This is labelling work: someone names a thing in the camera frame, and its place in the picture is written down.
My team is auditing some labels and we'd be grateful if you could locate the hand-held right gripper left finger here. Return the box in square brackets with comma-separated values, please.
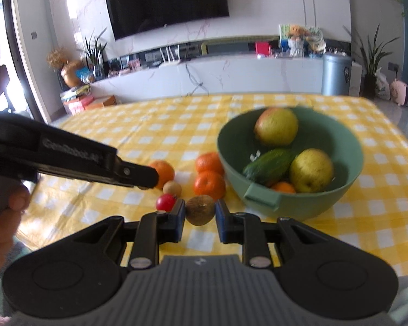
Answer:
[75, 199, 186, 269]

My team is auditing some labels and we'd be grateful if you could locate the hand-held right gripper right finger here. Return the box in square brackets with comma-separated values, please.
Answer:
[215, 199, 331, 268]

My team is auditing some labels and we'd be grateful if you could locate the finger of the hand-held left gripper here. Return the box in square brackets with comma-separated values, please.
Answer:
[114, 156, 160, 190]

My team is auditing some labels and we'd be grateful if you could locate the brown kiwi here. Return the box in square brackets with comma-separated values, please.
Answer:
[162, 181, 182, 198]
[185, 195, 215, 226]

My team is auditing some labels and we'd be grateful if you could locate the red cherry tomato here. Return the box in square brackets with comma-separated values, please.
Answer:
[156, 193, 177, 212]

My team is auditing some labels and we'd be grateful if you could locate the orange mandarin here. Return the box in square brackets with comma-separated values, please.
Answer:
[270, 181, 297, 195]
[193, 171, 227, 201]
[148, 160, 175, 191]
[195, 152, 224, 175]

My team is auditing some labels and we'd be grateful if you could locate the green cucumber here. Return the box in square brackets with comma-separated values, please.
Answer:
[242, 148, 296, 187]

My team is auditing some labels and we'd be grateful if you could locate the green colander bowl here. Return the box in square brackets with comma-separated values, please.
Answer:
[217, 106, 365, 221]

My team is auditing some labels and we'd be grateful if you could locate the yellow-green pear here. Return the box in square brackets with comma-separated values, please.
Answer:
[290, 148, 334, 193]
[254, 107, 299, 146]

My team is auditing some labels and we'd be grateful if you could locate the person's left hand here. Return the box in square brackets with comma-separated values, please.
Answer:
[0, 185, 31, 275]

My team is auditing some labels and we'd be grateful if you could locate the yellow checkered tablecloth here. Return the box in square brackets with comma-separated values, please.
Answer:
[15, 93, 408, 279]

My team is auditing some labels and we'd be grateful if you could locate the red cardboard box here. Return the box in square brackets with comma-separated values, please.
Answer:
[63, 95, 94, 116]

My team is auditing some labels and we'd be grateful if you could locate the orange cardboard box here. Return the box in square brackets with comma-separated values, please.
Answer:
[85, 95, 118, 111]

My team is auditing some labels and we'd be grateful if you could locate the gold round vase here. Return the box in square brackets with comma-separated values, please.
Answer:
[60, 60, 85, 88]

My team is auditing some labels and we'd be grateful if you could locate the dried flower bunch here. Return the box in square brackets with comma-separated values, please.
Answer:
[47, 48, 70, 70]

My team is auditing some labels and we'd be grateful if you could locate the leafy plant in glass vase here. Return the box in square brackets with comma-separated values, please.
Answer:
[78, 27, 107, 82]

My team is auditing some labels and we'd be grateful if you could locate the white router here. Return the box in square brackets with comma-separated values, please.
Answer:
[159, 46, 182, 67]

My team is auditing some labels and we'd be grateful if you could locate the white marble television cabinet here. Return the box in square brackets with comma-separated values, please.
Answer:
[88, 52, 363, 104]

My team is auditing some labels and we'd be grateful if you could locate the black flat television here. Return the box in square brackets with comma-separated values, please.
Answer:
[103, 0, 230, 40]

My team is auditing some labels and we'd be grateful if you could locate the silver trash can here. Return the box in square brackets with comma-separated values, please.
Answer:
[322, 52, 353, 96]

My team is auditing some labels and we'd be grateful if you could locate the white woven basket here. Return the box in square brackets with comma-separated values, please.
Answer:
[288, 37, 305, 58]

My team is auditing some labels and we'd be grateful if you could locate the blue picture board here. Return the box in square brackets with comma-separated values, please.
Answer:
[279, 24, 293, 53]

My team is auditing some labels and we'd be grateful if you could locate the round decorated fan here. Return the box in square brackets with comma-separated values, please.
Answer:
[306, 27, 326, 53]

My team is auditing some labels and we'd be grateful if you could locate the white plastic bag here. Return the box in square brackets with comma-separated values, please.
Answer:
[374, 68, 391, 101]

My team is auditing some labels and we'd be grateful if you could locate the tall-leaf plant in black pot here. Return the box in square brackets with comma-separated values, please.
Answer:
[343, 24, 400, 99]

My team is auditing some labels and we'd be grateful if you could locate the pink pig heater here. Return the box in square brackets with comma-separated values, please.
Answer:
[390, 79, 408, 106]

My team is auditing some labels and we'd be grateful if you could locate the dark door frame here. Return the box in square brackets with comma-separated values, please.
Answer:
[0, 0, 50, 123]

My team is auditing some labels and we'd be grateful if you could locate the black power cable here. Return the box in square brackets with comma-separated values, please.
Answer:
[182, 59, 211, 96]

